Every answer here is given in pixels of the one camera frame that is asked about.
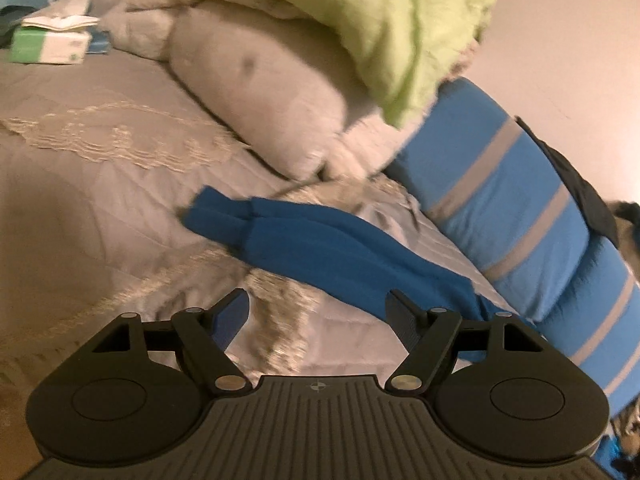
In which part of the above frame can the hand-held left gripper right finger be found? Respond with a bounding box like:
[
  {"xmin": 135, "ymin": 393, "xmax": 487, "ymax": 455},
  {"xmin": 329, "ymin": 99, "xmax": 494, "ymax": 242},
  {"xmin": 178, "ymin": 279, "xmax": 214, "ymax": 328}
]
[{"xmin": 384, "ymin": 288, "xmax": 551, "ymax": 396}]

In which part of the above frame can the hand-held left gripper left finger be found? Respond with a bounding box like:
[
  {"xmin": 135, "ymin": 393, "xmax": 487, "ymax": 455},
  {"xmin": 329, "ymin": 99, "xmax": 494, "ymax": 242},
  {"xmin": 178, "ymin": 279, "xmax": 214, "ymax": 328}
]
[{"xmin": 92, "ymin": 287, "xmax": 254, "ymax": 396}]

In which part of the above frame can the dark blue sweater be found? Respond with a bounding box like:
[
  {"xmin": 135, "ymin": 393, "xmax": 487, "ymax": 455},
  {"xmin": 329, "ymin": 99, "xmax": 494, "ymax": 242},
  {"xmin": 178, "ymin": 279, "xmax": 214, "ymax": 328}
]
[{"xmin": 182, "ymin": 185, "xmax": 521, "ymax": 364}]

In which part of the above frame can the blue grey-striped pillow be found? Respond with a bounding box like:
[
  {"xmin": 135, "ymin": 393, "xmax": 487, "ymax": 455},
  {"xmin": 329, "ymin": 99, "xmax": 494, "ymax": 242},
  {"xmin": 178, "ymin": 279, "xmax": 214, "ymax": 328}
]
[
  {"xmin": 385, "ymin": 77, "xmax": 592, "ymax": 322},
  {"xmin": 535, "ymin": 235, "xmax": 640, "ymax": 417}
]

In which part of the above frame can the grey satin lace-trimmed sheet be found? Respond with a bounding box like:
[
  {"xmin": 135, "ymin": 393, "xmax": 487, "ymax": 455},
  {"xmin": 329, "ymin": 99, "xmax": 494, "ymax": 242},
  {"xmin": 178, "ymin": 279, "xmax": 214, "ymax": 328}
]
[{"xmin": 0, "ymin": 42, "xmax": 426, "ymax": 441}]

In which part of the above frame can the black cloth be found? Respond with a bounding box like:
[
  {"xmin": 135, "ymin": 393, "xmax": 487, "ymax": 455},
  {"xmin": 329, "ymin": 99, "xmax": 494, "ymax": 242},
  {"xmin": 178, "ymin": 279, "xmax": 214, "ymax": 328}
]
[{"xmin": 515, "ymin": 116, "xmax": 622, "ymax": 247}]

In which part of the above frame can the white quilted comforter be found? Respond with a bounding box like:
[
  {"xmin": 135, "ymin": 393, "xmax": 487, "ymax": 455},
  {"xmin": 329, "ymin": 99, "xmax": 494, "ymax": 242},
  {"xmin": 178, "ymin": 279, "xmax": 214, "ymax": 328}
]
[{"xmin": 102, "ymin": 0, "xmax": 427, "ymax": 182}]

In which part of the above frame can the light green blanket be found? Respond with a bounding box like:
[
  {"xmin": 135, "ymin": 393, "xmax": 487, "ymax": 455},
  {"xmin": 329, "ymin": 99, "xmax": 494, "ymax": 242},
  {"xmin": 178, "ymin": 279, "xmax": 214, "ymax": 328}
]
[{"xmin": 117, "ymin": 0, "xmax": 499, "ymax": 129}]

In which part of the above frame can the green and white tissue box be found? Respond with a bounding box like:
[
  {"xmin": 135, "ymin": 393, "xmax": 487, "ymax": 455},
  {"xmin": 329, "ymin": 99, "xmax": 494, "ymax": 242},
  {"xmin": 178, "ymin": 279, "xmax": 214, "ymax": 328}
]
[{"xmin": 10, "ymin": 0, "xmax": 102, "ymax": 66}]

